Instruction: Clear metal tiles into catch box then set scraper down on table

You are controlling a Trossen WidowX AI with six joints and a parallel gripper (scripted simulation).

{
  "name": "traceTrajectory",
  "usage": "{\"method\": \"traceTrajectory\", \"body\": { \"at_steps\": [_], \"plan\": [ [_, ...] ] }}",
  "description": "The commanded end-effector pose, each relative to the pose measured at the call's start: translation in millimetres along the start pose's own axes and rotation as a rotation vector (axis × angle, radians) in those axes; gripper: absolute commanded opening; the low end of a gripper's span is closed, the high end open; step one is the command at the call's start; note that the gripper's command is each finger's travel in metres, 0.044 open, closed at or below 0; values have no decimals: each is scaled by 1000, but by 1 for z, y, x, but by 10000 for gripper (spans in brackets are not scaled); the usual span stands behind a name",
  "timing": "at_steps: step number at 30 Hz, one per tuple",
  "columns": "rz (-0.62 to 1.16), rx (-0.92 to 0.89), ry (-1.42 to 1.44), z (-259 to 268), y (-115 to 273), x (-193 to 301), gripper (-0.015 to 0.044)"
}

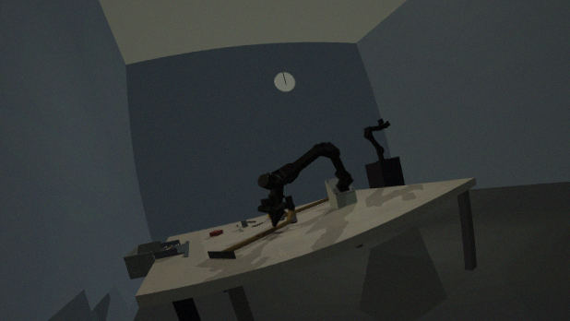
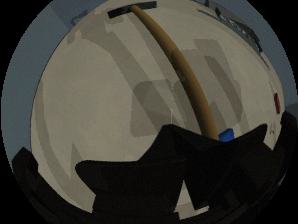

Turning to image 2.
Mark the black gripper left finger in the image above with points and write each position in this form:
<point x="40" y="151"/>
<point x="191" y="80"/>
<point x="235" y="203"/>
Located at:
<point x="157" y="173"/>

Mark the red rectangular block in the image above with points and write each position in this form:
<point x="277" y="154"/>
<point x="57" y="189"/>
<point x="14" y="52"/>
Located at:
<point x="276" y="99"/>

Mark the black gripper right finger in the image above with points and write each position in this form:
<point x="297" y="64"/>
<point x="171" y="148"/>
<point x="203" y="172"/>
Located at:
<point x="209" y="160"/>

